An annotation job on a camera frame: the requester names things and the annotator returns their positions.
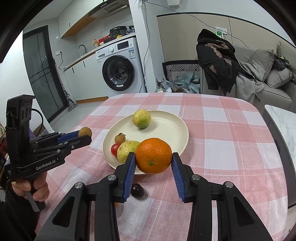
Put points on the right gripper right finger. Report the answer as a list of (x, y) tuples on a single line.
[(236, 219)]

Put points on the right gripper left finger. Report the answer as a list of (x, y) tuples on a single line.
[(71, 218)]

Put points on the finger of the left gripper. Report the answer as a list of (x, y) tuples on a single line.
[(59, 152), (51, 139)]

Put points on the brown longan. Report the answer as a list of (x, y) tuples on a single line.
[(85, 131), (120, 138)]

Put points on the dark cherry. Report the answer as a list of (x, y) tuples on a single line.
[(137, 191)]

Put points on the red cherry tomato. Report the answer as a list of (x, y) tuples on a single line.
[(114, 149)]

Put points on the large yellow-green guava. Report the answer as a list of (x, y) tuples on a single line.
[(124, 150)]

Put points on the green-yellow citrus fruit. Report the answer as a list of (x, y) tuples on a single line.
[(141, 118)]

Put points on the person's left hand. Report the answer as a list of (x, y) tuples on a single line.
[(40, 186)]

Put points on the pink checkered tablecloth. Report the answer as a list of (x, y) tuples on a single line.
[(228, 141)]

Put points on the black glass door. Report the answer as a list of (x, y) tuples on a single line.
[(42, 73)]

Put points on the white kitchen cabinet counter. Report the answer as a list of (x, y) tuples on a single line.
[(84, 76)]

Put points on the white washing machine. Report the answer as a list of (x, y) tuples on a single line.
[(120, 68)]

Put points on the yellow bottle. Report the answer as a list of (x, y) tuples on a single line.
[(95, 43)]

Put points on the black patterned basket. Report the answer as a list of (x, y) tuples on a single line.
[(181, 76)]

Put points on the grey blanket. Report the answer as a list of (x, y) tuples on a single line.
[(249, 81)]

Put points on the black rice cooker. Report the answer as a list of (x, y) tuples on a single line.
[(116, 31)]

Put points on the grey sofa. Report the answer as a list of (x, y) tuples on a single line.
[(275, 97)]

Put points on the black jacket on chair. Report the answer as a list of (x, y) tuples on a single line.
[(217, 58)]

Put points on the grey cushion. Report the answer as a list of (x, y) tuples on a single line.
[(264, 58), (278, 78)]

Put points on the range hood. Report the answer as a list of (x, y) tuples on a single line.
[(107, 8)]

